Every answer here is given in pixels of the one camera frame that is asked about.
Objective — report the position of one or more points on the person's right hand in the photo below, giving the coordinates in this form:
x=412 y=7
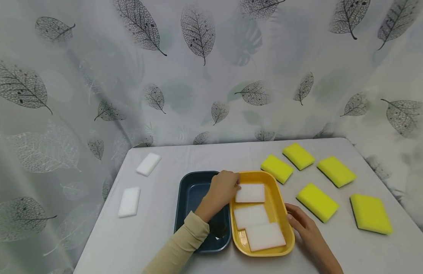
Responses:
x=304 y=224

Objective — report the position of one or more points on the person's left hand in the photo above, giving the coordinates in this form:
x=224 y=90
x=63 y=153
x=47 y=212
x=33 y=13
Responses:
x=221 y=190

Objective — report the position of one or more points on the person's right fingers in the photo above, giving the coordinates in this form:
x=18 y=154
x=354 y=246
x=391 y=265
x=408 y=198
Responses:
x=292 y=208

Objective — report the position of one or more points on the person's left fingers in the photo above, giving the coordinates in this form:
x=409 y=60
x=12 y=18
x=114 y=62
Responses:
x=234 y=180

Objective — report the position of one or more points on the person's right thumb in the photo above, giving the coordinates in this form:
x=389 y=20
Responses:
x=290 y=221

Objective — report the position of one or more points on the white sponge block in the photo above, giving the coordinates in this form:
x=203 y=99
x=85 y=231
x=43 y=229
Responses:
x=265 y=236
x=250 y=193
x=129 y=202
x=148 y=164
x=250 y=217

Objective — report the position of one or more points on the person's right forearm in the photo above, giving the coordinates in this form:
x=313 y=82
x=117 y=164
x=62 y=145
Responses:
x=322 y=257

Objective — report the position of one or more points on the person's left forearm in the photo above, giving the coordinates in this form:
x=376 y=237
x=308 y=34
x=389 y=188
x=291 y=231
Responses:
x=184 y=243

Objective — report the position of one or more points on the yellow plastic tray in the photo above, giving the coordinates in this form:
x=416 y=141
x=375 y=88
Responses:
x=278 y=198

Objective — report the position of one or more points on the yellow scouring sponge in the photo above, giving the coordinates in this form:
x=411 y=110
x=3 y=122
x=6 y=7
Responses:
x=298 y=156
x=336 y=171
x=277 y=168
x=317 y=201
x=371 y=214

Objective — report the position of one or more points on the dark blue plastic tray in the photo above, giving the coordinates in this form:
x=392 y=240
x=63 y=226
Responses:
x=192 y=194

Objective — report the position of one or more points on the black wrist band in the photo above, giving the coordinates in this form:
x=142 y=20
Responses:
x=219 y=229

